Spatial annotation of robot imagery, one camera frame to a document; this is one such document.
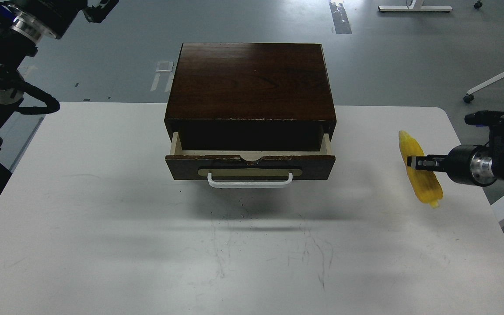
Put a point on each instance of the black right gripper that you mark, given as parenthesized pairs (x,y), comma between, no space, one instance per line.
(465,164)

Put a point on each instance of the yellow plastic corn cob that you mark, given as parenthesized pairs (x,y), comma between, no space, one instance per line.
(424,183)

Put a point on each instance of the wooden drawer with white handle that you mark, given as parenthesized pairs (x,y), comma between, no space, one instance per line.
(249,169)

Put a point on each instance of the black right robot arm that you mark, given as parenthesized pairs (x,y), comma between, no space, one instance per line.
(494,121)

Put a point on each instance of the dark wooden drawer cabinet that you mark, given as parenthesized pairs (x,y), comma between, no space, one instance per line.
(251,96)

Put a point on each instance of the white desk base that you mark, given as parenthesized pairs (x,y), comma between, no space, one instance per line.
(415,6)

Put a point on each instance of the grey floor tape strip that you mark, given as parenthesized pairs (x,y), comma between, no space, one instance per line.
(339,17)

